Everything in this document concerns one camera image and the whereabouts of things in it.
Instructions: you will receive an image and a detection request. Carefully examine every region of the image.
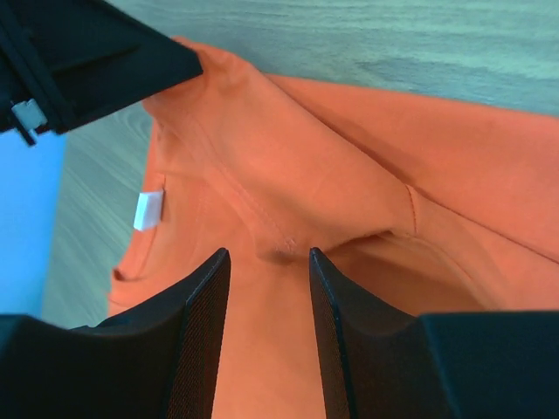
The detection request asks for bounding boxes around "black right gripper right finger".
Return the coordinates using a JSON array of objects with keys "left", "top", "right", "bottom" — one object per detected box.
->
[{"left": 309, "top": 249, "right": 558, "bottom": 418}]

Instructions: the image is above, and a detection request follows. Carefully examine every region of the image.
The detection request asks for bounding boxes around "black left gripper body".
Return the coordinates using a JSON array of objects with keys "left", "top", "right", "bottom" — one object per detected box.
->
[{"left": 1, "top": 1, "right": 203, "bottom": 147}]

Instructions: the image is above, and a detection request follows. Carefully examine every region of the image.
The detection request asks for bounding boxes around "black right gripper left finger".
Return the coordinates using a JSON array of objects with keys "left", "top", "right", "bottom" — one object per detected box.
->
[{"left": 1, "top": 249, "right": 231, "bottom": 418}]

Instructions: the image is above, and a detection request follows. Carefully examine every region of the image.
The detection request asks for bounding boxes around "orange t shirt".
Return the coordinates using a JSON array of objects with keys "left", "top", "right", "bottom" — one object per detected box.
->
[{"left": 108, "top": 44, "right": 558, "bottom": 418}]

